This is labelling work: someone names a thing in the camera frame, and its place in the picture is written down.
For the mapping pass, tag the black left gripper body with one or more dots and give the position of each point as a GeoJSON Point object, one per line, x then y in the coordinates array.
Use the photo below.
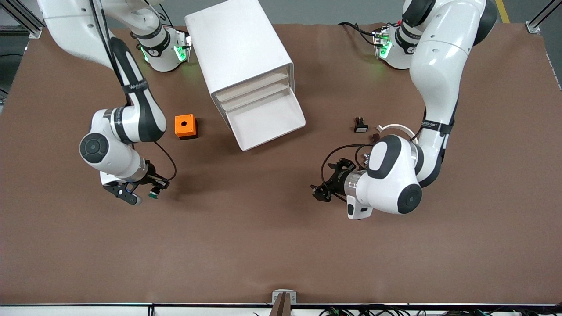
{"type": "Point", "coordinates": [338, 179]}

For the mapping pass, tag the green mushroom push button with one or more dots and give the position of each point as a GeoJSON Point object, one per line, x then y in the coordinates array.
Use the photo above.
{"type": "Point", "coordinates": [154, 193]}

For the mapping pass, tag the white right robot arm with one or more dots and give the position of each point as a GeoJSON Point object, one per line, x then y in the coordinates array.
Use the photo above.
{"type": "Point", "coordinates": [136, 118]}

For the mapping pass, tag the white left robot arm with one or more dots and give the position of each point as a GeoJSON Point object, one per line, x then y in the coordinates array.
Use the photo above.
{"type": "Point", "coordinates": [439, 57]}

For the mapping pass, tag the white middle drawer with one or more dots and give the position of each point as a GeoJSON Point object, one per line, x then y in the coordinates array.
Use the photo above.
{"type": "Point", "coordinates": [254, 97]}

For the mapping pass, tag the white highest drawer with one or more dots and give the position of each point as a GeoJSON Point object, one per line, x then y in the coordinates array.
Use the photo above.
{"type": "Point", "coordinates": [252, 85]}

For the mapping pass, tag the white drawer cabinet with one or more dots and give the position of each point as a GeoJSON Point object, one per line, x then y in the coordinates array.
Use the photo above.
{"type": "Point", "coordinates": [237, 44]}

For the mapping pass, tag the small brown block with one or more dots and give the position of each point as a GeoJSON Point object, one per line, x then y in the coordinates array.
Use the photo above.
{"type": "Point", "coordinates": [374, 138]}

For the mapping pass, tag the white curved plastic clip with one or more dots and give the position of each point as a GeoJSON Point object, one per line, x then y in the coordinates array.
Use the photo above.
{"type": "Point", "coordinates": [397, 127]}

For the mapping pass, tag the small black switch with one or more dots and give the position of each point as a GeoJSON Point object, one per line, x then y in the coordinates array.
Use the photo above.
{"type": "Point", "coordinates": [361, 126]}

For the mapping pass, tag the orange button enclosure box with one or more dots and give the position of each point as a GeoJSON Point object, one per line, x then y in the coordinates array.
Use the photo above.
{"type": "Point", "coordinates": [184, 125]}

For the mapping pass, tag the grey metal bracket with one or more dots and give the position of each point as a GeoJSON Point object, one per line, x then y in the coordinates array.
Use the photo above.
{"type": "Point", "coordinates": [276, 296]}

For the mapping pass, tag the brown wooden post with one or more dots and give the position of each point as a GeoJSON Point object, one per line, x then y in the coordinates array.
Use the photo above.
{"type": "Point", "coordinates": [281, 307]}

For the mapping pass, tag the aluminium frame post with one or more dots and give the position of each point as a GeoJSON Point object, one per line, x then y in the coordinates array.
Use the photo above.
{"type": "Point", "coordinates": [542, 17]}
{"type": "Point", "coordinates": [22, 19]}

